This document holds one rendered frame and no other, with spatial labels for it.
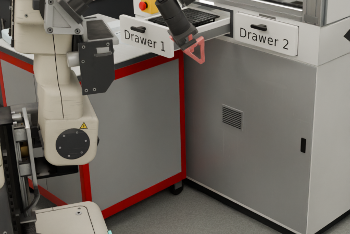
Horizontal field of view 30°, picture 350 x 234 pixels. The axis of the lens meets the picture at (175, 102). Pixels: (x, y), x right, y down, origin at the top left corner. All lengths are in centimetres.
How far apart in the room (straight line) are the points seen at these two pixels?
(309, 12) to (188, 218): 110
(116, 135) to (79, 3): 105
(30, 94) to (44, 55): 86
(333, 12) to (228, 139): 76
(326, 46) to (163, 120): 82
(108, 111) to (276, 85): 67
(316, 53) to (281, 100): 27
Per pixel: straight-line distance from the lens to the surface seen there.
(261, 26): 243
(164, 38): 238
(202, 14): 264
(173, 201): 305
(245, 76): 262
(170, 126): 286
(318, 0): 232
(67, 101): 195
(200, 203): 303
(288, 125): 254
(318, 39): 235
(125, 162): 275
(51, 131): 198
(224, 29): 259
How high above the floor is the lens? 162
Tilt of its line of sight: 23 degrees down
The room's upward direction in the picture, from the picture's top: 2 degrees counter-clockwise
